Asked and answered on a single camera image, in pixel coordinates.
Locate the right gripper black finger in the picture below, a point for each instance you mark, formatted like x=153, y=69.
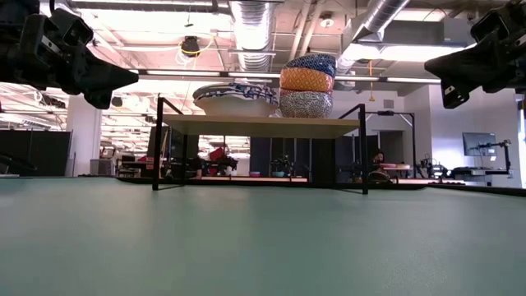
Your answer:
x=454, y=96
x=464, y=66

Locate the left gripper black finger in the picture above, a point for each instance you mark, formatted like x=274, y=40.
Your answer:
x=107, y=76
x=100, y=99

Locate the blue diamond-dotted bowl yellow inside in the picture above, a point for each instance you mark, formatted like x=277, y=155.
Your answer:
x=312, y=63

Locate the grey white patterned bowl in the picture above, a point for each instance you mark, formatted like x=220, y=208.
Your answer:
x=306, y=106

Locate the orange lattice patterned bowl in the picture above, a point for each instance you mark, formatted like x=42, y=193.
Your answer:
x=306, y=81

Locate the black computer monitor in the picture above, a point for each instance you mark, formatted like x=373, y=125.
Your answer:
x=478, y=144

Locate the grey cabinet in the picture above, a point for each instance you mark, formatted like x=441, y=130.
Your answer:
x=100, y=167

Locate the long ceiling light strip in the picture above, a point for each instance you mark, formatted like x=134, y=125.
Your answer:
x=185, y=73

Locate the black room partition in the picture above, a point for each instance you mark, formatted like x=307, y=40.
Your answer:
x=41, y=152

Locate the black round ceiling device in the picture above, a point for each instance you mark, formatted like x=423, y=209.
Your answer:
x=190, y=46

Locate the person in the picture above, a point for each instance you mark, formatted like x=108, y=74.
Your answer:
x=378, y=158

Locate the red object on desk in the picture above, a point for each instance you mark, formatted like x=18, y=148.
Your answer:
x=217, y=155

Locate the round ceiling smoke detector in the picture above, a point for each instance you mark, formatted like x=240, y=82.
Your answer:
x=326, y=20

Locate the dark room divider panels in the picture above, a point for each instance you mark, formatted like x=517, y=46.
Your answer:
x=322, y=160

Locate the green potted plant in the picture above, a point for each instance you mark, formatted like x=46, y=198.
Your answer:
x=282, y=163

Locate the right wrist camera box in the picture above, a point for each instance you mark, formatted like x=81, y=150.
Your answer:
x=491, y=24

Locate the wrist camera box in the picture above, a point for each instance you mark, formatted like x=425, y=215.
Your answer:
x=491, y=24
x=74, y=29

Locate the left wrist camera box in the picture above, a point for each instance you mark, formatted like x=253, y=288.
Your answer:
x=74, y=29

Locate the grey rectangular air duct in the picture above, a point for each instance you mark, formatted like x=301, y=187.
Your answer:
x=427, y=33

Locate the black metal frame stand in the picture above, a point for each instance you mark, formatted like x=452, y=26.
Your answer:
x=386, y=112

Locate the silver round ventilation duct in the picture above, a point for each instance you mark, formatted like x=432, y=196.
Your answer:
x=378, y=16
x=251, y=33

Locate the wooden shelf black metal frame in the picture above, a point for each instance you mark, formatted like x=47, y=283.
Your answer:
x=263, y=125

